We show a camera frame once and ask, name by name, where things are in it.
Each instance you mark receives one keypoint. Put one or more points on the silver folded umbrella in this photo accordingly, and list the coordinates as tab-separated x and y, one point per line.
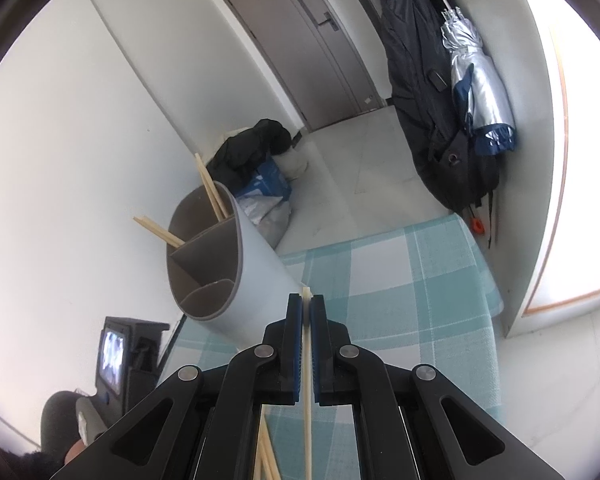
485	90

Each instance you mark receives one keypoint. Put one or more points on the white bag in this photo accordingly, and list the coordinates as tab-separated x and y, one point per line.
294	166

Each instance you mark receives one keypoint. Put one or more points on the black jacket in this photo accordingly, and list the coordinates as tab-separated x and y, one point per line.
245	152

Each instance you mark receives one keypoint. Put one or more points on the white plastic parcel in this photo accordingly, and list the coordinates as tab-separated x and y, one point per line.
257	205

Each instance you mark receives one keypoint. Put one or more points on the pile of wooden chopsticks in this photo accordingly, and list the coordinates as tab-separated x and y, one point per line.
267	455

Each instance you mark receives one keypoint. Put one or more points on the bright white door panel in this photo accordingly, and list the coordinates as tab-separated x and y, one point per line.
580	185

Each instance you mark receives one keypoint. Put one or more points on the teal plaid tablecloth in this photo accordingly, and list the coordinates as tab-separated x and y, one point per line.
405	285

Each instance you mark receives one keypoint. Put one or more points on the black backpack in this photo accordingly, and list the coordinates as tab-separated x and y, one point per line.
420	85

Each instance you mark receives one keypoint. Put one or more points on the grey plastic parcel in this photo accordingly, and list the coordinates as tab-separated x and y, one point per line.
275	230

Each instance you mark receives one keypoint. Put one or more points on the blue cardboard box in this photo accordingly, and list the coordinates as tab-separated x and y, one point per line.
267	180

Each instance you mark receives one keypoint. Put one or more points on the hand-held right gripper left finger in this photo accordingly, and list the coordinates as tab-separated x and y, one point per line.
292	350

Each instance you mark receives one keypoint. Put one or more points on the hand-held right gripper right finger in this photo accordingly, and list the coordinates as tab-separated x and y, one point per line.
320	350

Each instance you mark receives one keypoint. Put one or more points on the grey divided utensil holder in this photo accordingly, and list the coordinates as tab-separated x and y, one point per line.
260	270

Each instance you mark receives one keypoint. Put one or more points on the person's grey clothing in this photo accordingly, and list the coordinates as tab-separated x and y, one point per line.
60	420

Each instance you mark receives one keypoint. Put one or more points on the pale wooden chopstick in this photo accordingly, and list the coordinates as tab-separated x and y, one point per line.
307	435
207	185
216	187
162	229
157	232

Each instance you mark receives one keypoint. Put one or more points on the grey door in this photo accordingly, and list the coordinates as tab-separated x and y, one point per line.
305	50

